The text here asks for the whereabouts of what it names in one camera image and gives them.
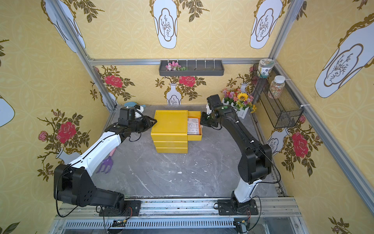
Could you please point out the clear jar white lid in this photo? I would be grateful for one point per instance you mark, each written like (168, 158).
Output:
(276, 87)

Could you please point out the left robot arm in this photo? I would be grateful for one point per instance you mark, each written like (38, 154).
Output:
(73, 183)

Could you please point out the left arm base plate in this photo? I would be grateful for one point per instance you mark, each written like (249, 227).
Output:
(128, 208)

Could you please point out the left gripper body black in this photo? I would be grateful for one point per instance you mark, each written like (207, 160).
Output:
(143, 123)

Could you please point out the light blue watering scoop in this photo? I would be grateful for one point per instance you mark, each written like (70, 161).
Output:
(130, 103)

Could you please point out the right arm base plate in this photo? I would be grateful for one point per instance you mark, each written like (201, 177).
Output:
(233, 207)

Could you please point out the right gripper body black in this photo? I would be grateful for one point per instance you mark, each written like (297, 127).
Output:
(206, 120)

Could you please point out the grey wall shelf tray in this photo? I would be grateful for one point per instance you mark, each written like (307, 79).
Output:
(195, 67)

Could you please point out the white picket fence flower planter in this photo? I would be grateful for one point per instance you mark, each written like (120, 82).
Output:
(240, 101)

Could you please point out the yellow top drawer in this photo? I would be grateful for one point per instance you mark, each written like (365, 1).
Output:
(195, 114)

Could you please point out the jar with green label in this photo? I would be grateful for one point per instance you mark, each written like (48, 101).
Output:
(265, 67)

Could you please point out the yellow three-drawer cabinet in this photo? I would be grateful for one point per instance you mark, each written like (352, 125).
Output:
(170, 133)

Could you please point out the pink flowers in tray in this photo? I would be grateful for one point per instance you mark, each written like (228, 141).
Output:
(174, 66)

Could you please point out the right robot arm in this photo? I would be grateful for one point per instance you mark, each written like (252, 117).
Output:
(256, 160)

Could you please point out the black wire wall basket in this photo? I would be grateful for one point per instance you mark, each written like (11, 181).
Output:
(283, 111)

